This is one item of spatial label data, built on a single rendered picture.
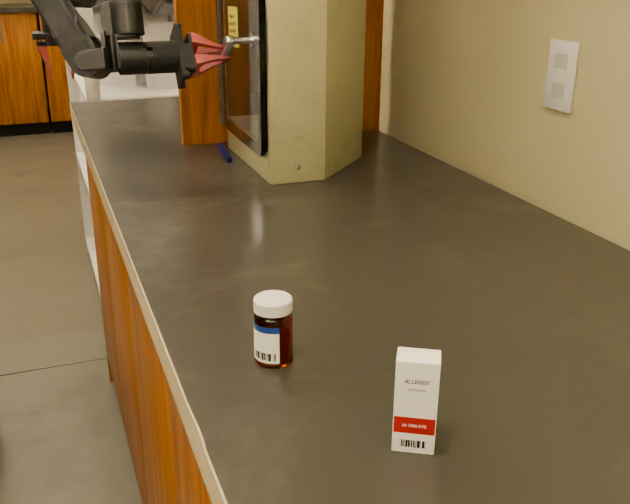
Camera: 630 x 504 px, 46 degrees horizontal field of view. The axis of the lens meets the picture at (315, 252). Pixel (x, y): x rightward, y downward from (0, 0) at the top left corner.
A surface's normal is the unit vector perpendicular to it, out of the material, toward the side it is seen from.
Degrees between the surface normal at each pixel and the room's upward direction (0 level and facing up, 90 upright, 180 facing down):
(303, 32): 90
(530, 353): 1
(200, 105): 90
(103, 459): 0
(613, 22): 90
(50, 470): 0
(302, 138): 90
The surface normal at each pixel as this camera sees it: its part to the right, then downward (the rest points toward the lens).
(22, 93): 0.35, 0.35
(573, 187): -0.94, 0.12
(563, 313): 0.00, -0.93
